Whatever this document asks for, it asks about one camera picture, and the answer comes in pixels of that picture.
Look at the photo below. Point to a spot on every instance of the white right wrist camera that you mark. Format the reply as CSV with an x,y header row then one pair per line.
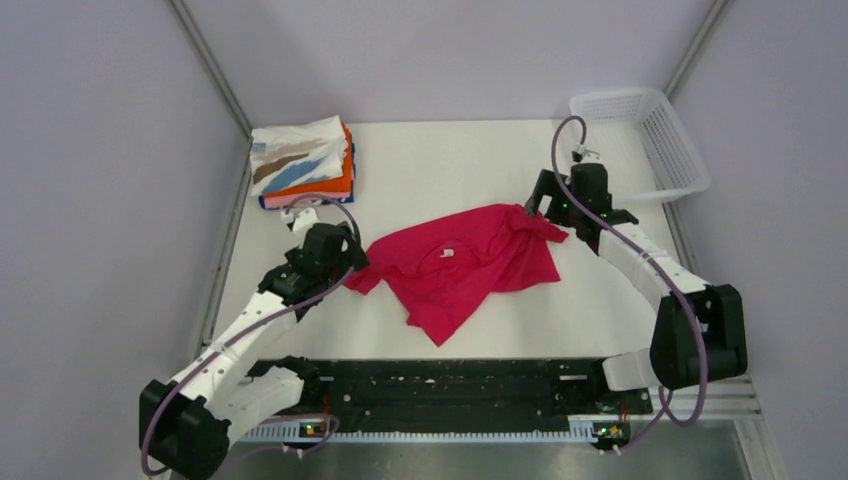
x,y
581,153

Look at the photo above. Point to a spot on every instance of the pink folded t-shirt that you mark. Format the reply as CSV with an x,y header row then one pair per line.
x,y
301,199

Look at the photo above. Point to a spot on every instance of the white plastic basket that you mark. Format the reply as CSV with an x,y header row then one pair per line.
x,y
637,133

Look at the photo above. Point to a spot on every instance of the white slotted cable duct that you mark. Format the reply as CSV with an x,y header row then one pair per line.
x,y
294,432

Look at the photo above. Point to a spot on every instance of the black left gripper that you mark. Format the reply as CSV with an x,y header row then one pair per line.
x,y
351,257

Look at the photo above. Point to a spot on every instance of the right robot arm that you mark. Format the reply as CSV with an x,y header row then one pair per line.
x,y
698,326

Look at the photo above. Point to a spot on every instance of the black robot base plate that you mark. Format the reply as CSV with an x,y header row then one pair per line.
x,y
456,396

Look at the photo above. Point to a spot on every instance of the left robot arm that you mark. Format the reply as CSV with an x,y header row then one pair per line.
x,y
189,423

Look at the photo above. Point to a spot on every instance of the orange folded t-shirt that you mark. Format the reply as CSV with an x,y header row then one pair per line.
x,y
339,184

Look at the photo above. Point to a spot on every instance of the crimson red t-shirt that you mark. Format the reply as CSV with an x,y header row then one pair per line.
x,y
442,270

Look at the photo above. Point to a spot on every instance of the white patterned folded t-shirt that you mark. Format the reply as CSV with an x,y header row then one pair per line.
x,y
283,157

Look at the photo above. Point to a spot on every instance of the blue folded t-shirt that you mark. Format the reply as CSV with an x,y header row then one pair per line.
x,y
340,188

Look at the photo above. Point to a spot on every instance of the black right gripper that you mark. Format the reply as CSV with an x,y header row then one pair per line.
x,y
533,203

